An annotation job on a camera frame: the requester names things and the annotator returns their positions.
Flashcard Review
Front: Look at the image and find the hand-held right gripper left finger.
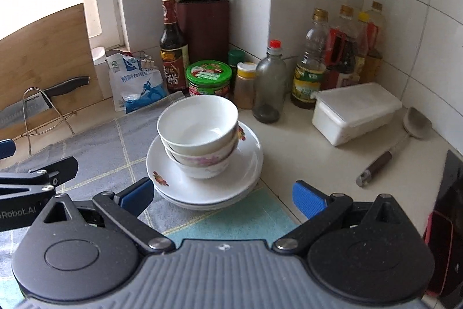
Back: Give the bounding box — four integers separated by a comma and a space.
36, 178, 176, 256

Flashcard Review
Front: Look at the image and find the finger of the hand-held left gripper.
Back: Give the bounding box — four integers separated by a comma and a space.
0, 138, 17, 160
0, 156, 79, 197

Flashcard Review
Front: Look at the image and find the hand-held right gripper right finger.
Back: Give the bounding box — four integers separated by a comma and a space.
272, 180, 413, 254

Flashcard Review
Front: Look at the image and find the white plate fruit print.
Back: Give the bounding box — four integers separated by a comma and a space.
146, 121, 264, 206
162, 188, 260, 212
155, 182, 263, 209

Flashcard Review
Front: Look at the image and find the plain white bowl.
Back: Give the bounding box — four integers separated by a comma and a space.
157, 95, 240, 152

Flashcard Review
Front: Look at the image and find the grey and teal checked towel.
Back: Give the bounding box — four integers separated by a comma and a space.
0, 92, 302, 295

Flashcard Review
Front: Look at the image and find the white lidded plastic box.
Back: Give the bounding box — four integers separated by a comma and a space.
312, 82, 403, 147

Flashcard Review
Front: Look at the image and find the wooden cutting board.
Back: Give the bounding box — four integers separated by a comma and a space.
0, 3, 104, 140

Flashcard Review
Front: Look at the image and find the white and blue salt bag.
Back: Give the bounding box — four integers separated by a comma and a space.
105, 52, 170, 114

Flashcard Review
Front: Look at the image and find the oil bottle yellow label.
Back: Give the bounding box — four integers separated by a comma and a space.
290, 8, 331, 110

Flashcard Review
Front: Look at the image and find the glass bottle red cap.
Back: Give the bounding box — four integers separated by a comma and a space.
252, 39, 289, 123

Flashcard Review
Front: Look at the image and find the spice jar yellow lid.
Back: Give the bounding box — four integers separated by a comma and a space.
233, 62, 258, 110

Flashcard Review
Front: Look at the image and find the dark vinegar bottle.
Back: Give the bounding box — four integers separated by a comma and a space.
159, 0, 191, 94

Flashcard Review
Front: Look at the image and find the sauce jar green lid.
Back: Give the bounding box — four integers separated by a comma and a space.
185, 59, 232, 98

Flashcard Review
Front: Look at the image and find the black and red induction cooker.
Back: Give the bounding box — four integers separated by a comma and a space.
423, 149, 463, 309

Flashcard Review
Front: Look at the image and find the dark sauce bottle red label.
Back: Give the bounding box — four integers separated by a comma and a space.
324, 5, 363, 89

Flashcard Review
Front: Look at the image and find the small jar green lid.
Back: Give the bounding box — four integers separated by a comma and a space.
228, 49, 247, 73

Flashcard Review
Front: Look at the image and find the slim bottle yellow cap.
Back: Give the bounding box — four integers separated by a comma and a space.
356, 11, 370, 85

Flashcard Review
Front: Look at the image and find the clear bottle red label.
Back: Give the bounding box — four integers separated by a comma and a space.
362, 1, 387, 85

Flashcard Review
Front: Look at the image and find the brown knife block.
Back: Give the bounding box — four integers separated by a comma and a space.
177, 0, 231, 73

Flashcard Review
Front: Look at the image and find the metal wire rack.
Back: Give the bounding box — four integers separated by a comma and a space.
21, 87, 75, 155

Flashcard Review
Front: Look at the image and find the black handled kitchen knife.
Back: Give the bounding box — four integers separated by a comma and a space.
0, 76, 91, 129

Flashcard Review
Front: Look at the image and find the grey ladle dark handle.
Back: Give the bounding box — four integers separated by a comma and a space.
355, 106, 432, 187

